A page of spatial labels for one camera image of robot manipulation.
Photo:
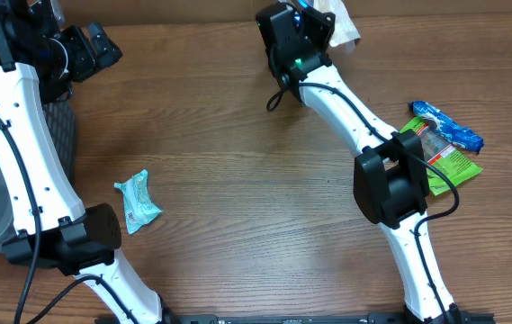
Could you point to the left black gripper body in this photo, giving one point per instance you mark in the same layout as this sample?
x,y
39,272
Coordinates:
x,y
67,62

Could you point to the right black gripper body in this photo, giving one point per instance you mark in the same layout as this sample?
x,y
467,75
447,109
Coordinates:
x,y
316,26

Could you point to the beige brown cookie bag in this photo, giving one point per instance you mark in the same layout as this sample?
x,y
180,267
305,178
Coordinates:
x,y
345,34

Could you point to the light teal snack packet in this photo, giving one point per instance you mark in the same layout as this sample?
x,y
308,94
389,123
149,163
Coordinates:
x,y
139,209

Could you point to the blue snack bar wrapper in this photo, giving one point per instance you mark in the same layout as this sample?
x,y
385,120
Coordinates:
x,y
449,129

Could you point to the green snack packet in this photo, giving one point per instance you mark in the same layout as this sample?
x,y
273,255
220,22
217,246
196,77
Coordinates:
x,y
443,155

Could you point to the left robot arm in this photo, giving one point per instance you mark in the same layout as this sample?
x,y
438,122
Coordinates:
x,y
52,227

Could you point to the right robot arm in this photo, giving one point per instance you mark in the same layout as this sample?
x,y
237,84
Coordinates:
x,y
390,171

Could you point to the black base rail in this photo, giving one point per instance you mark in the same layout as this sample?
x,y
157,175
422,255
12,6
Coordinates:
x,y
372,318

